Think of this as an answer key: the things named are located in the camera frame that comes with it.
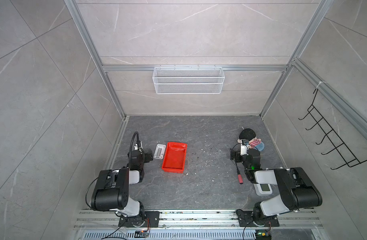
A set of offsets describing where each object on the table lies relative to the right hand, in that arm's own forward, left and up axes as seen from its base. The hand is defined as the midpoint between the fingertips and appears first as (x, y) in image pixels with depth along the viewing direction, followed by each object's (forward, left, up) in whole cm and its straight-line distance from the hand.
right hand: (238, 146), depth 95 cm
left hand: (+1, +63, +2) cm, 63 cm away
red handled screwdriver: (-21, +2, -6) cm, 21 cm away
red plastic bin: (-4, +42, -5) cm, 42 cm away
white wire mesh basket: (+39, +31, +24) cm, 55 cm away
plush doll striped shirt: (+2, -11, +1) cm, 11 cm away
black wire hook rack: (-25, -32, +27) cm, 49 cm away
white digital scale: (-27, -7, -1) cm, 28 cm away
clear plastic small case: (0, +52, -4) cm, 52 cm away
